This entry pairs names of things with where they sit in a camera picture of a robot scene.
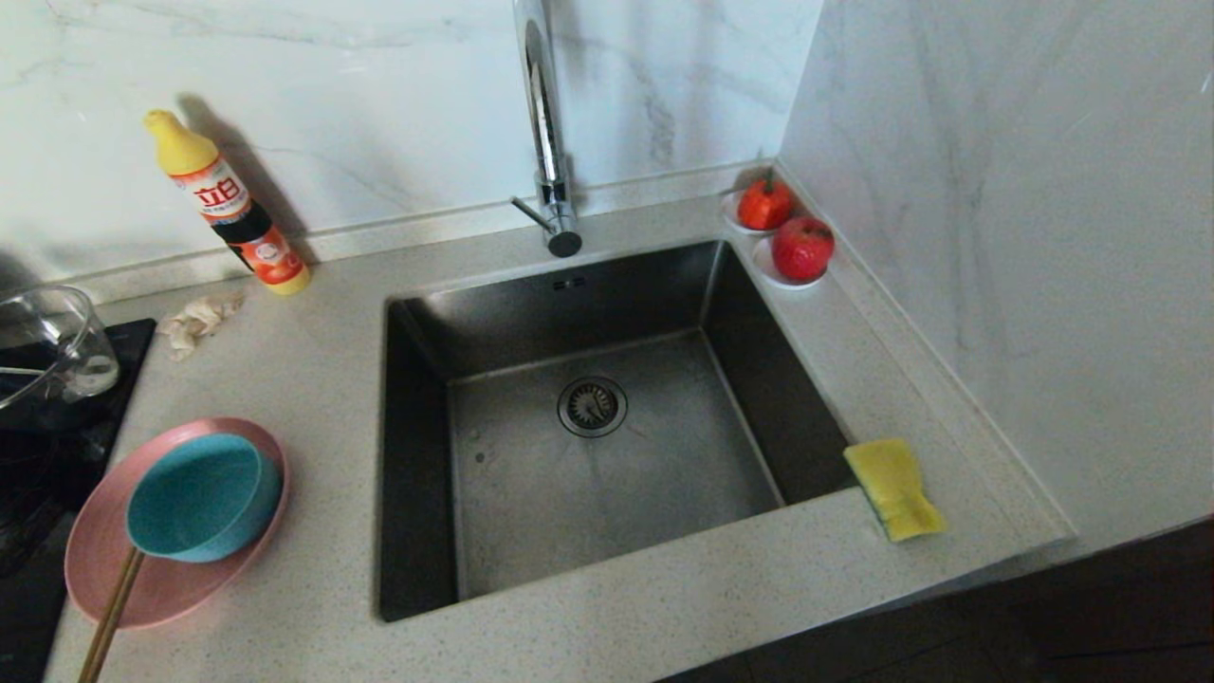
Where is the orange dish soap bottle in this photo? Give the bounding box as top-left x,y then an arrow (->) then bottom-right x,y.
144,109 -> 312,296

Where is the stainless steel sink basin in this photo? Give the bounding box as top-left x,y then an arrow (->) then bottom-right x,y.
377,237 -> 862,624

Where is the round metal drain strainer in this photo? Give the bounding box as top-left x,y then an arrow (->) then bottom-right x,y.
557,376 -> 629,438

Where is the teal plastic bowl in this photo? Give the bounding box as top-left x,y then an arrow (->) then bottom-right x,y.
126,434 -> 284,563

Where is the chrome sink faucet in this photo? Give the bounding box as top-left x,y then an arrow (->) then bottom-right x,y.
510,0 -> 583,258

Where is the small white round dish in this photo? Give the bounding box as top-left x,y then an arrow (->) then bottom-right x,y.
723,188 -> 793,236
752,235 -> 828,290

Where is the red toy apple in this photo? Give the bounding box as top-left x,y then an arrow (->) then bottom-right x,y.
771,215 -> 837,283

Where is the clear glass cup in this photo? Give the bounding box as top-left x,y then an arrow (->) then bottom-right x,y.
0,286 -> 120,411

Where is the black induction cooktop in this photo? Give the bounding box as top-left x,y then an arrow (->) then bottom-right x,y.
0,318 -> 157,683

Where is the pink plastic plate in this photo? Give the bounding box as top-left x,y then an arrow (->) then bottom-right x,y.
64,416 -> 290,630

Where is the yellow green sponge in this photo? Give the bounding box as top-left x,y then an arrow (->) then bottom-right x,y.
843,437 -> 947,544

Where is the crumpled white paper tissue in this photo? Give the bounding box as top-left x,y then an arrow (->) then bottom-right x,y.
157,290 -> 247,362

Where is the orange-red toy tomato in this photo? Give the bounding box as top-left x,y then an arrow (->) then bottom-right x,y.
737,171 -> 795,231

